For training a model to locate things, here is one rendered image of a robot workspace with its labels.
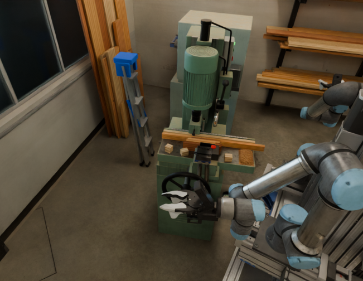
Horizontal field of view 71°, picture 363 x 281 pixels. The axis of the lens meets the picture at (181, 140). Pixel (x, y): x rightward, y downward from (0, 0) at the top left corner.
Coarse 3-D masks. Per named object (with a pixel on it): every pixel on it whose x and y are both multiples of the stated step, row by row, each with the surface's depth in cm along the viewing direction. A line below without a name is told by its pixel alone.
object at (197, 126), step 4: (200, 116) 162; (200, 120) 158; (192, 124) 155; (196, 124) 155; (200, 124) 155; (192, 128) 156; (196, 128) 155; (200, 128) 159; (188, 132) 158; (192, 132) 158; (196, 132) 157
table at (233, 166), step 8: (176, 144) 166; (160, 152) 159; (176, 152) 160; (192, 152) 160; (224, 152) 162; (232, 152) 162; (160, 160) 161; (168, 160) 160; (176, 160) 159; (184, 160) 158; (192, 160) 157; (232, 160) 156; (224, 168) 157; (232, 168) 156; (240, 168) 155; (248, 168) 154; (216, 176) 149
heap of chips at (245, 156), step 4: (240, 152) 159; (244, 152) 157; (248, 152) 157; (252, 152) 162; (240, 156) 156; (244, 156) 155; (248, 156) 154; (252, 156) 156; (240, 160) 155; (244, 160) 153; (248, 160) 153; (252, 160) 154; (244, 164) 153; (248, 164) 153; (252, 164) 154
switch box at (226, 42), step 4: (228, 36) 159; (228, 40) 153; (232, 40) 153; (224, 44) 153; (228, 44) 153; (232, 44) 152; (224, 48) 154; (228, 48) 154; (232, 48) 154; (224, 52) 156; (232, 52) 155; (224, 56) 157; (228, 64) 160
